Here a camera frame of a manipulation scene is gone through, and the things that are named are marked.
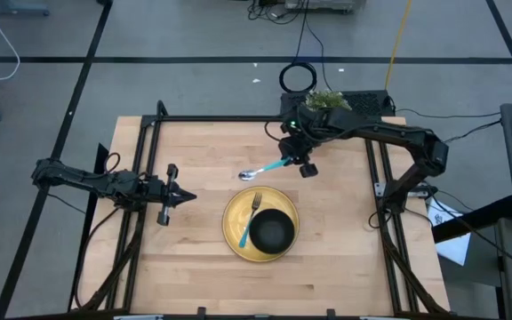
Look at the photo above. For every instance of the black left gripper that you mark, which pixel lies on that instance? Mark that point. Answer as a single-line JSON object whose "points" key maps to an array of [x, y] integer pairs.
{"points": [[165, 213]]}

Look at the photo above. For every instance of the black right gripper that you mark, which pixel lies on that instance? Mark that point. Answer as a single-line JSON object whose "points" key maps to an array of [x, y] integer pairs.
{"points": [[306, 151]]}

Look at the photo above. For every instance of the dark round bowl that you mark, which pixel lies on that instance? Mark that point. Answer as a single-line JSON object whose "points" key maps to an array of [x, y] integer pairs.
{"points": [[272, 232]]}

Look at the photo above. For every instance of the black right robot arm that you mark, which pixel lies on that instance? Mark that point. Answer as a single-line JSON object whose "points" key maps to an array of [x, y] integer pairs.
{"points": [[394, 133]]}

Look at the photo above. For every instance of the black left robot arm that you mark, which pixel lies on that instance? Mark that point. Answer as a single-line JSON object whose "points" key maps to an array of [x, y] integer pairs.
{"points": [[74, 176]]}

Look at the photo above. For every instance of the yellow round plate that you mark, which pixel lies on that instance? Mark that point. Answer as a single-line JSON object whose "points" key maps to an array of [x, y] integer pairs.
{"points": [[278, 197]]}

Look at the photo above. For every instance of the potted plant with white flowers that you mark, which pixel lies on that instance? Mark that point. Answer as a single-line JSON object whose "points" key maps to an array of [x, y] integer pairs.
{"points": [[327, 100]]}

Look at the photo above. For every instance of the black perforated metal box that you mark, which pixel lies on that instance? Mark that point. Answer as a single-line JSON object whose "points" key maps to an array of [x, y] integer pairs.
{"points": [[369, 103]]}

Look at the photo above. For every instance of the black table clamp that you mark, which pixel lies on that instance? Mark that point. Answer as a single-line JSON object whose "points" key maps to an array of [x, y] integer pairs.
{"points": [[201, 312], [330, 313]]}

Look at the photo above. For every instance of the grey device housing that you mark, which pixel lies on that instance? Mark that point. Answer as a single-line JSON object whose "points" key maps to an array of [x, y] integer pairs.
{"points": [[322, 4]]}

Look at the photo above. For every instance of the white paper sheet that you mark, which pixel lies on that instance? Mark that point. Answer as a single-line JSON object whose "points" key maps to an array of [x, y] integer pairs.
{"points": [[453, 246]]}

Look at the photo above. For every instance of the black beam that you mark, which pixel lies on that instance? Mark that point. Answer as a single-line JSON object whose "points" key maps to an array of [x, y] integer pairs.
{"points": [[474, 218]]}

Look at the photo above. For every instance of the black aluminium table frame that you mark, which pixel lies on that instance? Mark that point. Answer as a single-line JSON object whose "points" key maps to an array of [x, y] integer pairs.
{"points": [[238, 118]]}

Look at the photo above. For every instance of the silver mounting bracket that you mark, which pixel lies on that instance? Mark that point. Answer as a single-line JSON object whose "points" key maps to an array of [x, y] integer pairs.
{"points": [[379, 189]]}

